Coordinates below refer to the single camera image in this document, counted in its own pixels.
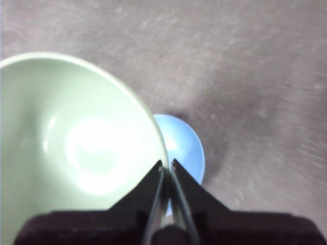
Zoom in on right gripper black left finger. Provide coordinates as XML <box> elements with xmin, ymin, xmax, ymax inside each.
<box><xmin>14</xmin><ymin>159</ymin><xmax>165</xmax><ymax>245</ymax></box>

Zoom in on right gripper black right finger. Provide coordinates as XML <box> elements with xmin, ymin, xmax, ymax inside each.
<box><xmin>171</xmin><ymin>158</ymin><xmax>325</xmax><ymax>245</ymax></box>

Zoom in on blue ribbed bowl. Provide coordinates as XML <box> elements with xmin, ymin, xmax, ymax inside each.
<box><xmin>153</xmin><ymin>114</ymin><xmax>206</xmax><ymax>217</ymax></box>

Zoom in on green ribbed bowl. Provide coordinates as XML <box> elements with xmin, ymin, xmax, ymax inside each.
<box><xmin>0</xmin><ymin>52</ymin><xmax>170</xmax><ymax>245</ymax></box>

